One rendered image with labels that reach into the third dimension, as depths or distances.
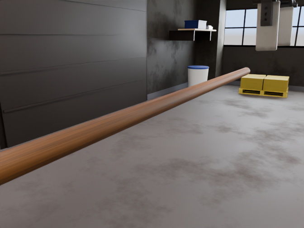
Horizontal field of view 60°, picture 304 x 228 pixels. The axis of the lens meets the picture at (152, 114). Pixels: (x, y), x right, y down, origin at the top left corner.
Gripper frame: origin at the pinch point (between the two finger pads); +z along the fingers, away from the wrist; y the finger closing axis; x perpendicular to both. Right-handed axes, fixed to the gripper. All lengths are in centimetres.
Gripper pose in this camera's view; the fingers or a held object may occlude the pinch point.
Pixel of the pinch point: (275, 41)
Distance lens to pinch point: 52.0
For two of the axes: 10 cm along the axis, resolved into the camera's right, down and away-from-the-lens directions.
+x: -8.2, -1.1, 5.6
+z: 0.6, 9.6, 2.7
